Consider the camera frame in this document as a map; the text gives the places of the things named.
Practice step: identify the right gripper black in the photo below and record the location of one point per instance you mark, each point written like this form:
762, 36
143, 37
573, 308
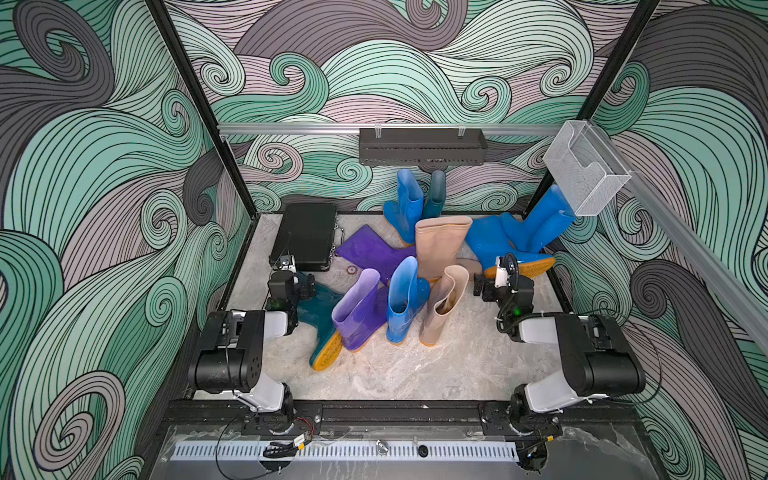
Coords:
504, 286

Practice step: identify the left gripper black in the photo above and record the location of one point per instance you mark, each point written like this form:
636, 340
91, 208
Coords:
285, 274

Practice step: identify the blue rain boot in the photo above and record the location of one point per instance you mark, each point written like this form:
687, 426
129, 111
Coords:
488, 241
551, 216

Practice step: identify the purple rain boot back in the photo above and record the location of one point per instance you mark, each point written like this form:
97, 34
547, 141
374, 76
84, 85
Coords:
367, 250

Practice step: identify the purple rain boot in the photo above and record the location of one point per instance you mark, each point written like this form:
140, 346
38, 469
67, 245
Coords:
361, 311
367, 250

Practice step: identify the beige rain boot large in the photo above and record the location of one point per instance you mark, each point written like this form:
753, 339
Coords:
438, 242

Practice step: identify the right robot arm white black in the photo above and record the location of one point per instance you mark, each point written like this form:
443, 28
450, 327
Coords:
596, 360

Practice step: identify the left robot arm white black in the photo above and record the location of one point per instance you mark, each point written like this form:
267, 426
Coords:
230, 347

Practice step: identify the purple rain boot front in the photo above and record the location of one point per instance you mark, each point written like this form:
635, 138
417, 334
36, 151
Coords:
361, 311

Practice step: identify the dark teal boot lying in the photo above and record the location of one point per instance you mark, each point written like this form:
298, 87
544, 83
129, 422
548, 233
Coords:
316, 312

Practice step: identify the black hard case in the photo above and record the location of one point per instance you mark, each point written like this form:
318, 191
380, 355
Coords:
306, 232

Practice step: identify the light blue boot front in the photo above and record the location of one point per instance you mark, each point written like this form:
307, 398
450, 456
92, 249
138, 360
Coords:
408, 294

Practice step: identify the light blue boot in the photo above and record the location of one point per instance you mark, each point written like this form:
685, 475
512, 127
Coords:
407, 209
408, 294

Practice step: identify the dark teal boot back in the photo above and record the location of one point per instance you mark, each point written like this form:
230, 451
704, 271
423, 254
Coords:
436, 195

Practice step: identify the light blue boot back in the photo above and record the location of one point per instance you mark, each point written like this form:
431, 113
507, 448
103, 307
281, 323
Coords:
407, 209

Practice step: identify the white perforated front strip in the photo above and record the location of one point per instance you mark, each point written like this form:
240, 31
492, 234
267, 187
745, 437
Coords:
353, 450

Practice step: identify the white mesh wire basket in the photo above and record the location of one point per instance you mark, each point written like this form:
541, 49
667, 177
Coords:
586, 166

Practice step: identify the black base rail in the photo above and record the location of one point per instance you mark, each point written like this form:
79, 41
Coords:
337, 416

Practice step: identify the aluminium rail back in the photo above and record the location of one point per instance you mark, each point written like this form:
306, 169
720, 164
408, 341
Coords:
305, 128

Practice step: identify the aluminium rail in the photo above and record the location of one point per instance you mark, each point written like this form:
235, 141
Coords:
305, 128
717, 222

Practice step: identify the black wall shelf tray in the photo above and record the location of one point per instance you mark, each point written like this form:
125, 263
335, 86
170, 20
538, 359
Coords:
422, 147

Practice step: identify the aluminium rail right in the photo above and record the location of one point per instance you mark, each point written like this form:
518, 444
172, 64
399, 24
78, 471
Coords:
717, 222

